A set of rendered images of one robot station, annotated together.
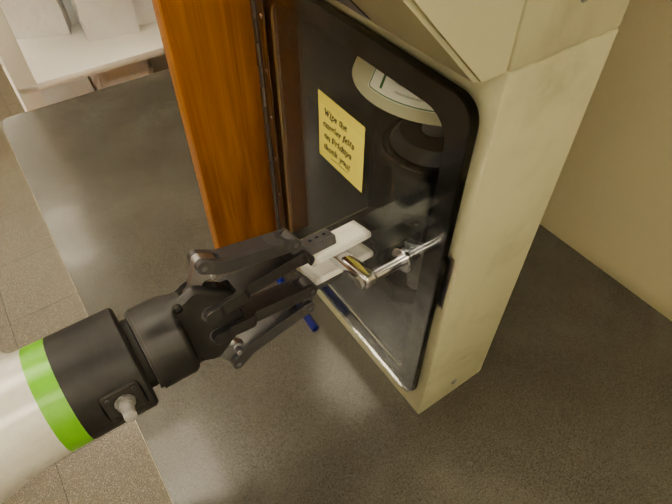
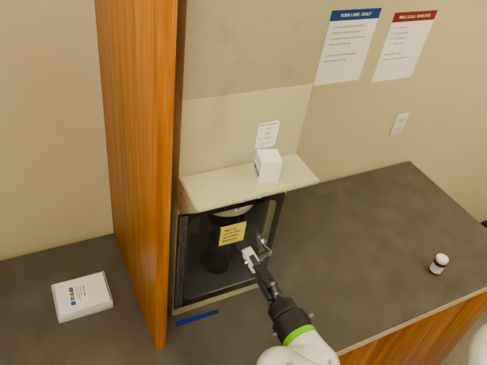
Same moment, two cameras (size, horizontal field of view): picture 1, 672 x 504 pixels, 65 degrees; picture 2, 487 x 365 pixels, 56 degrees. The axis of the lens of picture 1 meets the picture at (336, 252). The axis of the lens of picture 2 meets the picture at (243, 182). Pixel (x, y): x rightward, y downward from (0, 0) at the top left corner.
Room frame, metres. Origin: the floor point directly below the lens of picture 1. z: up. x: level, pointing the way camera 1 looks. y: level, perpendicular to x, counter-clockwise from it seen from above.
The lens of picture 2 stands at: (0.38, 0.86, 2.19)
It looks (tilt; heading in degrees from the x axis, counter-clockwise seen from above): 40 degrees down; 272
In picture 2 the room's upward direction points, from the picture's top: 10 degrees clockwise
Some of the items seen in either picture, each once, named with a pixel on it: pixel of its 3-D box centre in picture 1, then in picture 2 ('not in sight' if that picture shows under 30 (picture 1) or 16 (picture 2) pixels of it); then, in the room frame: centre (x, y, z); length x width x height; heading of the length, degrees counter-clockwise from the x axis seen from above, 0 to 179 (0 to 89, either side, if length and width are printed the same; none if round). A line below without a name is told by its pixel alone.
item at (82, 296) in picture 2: not in sight; (82, 296); (0.84, 0.08, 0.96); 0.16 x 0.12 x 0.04; 34
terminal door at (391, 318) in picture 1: (342, 202); (228, 252); (0.42, -0.01, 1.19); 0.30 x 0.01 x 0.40; 34
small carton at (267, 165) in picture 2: not in sight; (267, 165); (0.36, 0.01, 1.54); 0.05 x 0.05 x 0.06; 21
